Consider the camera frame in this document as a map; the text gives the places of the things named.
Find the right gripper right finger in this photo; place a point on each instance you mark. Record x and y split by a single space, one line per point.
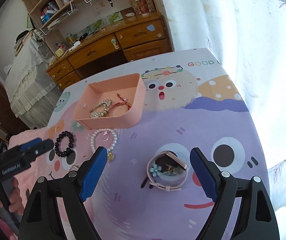
220 187

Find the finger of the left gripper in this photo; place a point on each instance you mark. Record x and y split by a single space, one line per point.
36 151
35 143

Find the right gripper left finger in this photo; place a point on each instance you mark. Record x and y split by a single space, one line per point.
76 187

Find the white pearl bracelet gold charm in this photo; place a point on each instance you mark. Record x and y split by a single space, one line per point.
105 137

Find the pink smart watch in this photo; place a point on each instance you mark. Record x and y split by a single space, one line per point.
173 175

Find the blue flower hair clip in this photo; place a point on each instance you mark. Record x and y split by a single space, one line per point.
155 170

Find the gold rhinestone jewelry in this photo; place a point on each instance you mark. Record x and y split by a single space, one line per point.
101 109

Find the person's left hand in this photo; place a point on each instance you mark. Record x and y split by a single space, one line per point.
15 199

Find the lace covered furniture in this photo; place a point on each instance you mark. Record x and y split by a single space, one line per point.
31 92

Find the pink plastic tray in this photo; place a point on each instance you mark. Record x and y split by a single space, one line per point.
112 103

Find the cartoon printed tablecloth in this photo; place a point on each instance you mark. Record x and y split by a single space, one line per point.
190 101

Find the wooden bookshelf hutch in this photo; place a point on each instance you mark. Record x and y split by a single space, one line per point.
41 11

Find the wooden desk with drawers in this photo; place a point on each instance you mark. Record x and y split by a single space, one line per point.
125 41

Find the red patterned cup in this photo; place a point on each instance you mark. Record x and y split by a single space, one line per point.
143 7

